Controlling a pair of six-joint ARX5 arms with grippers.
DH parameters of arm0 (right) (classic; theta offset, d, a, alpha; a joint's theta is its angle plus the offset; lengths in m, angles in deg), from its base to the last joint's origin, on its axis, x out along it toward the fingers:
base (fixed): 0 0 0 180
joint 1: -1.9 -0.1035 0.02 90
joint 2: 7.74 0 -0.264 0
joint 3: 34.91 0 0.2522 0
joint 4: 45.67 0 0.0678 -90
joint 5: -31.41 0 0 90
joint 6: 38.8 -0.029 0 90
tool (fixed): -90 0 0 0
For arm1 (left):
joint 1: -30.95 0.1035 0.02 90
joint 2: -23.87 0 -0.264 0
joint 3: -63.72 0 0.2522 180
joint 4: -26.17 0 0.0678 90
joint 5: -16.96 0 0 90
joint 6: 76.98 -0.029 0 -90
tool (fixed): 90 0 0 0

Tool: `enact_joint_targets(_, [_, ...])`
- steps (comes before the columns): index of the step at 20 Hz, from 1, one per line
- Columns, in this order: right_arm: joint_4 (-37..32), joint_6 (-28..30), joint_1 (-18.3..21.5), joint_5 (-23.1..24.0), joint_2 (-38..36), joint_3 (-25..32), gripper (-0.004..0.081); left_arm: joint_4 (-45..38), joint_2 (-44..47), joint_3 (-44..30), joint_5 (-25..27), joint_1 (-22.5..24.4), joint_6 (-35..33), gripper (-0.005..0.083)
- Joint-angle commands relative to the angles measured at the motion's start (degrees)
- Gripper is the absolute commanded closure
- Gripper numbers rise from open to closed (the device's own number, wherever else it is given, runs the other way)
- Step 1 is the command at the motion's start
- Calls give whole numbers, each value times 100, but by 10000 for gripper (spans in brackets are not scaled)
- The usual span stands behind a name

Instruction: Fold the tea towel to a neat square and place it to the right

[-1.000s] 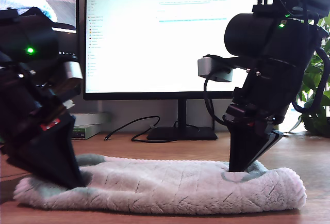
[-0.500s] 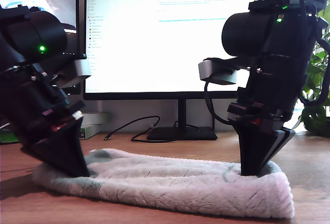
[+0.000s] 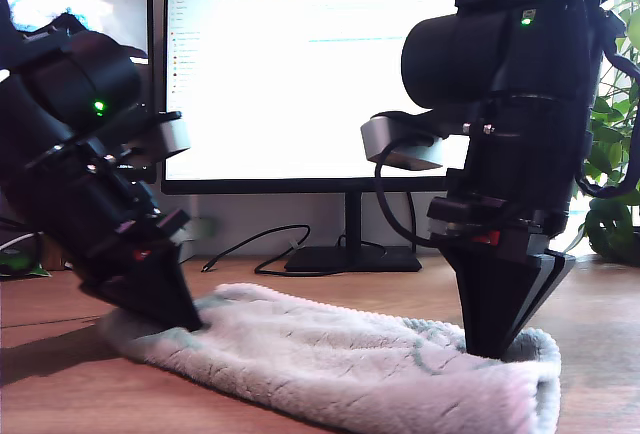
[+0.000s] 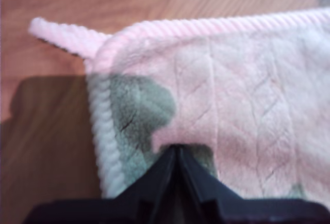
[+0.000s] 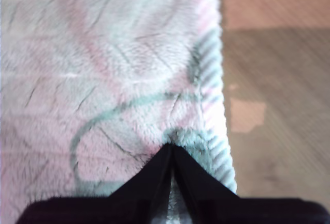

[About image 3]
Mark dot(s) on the white fluffy tea towel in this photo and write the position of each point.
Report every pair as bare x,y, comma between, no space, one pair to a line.
325,354

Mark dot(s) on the arm grey camera box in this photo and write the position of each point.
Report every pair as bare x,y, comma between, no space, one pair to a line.
380,139
172,139

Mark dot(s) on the black Huawei computer monitor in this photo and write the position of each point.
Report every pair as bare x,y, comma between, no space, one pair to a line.
300,104

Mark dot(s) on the green leafy potted plant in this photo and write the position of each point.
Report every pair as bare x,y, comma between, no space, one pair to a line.
615,234

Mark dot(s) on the green plastic packet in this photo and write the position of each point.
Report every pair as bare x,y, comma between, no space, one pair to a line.
15,264

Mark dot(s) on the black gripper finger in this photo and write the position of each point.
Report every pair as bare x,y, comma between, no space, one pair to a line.
150,289
552,279
495,299

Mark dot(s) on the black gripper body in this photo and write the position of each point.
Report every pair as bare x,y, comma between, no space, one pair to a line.
525,179
100,204

